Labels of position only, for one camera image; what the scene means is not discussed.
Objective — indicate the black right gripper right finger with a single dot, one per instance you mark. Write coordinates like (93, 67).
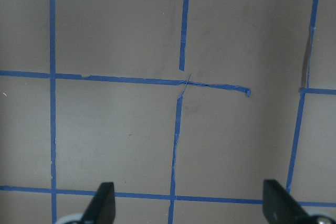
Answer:
(280, 207)

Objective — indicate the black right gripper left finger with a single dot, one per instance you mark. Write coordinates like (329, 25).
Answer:
(102, 206)

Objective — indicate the brown paper table cover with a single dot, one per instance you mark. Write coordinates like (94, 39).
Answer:
(186, 105)

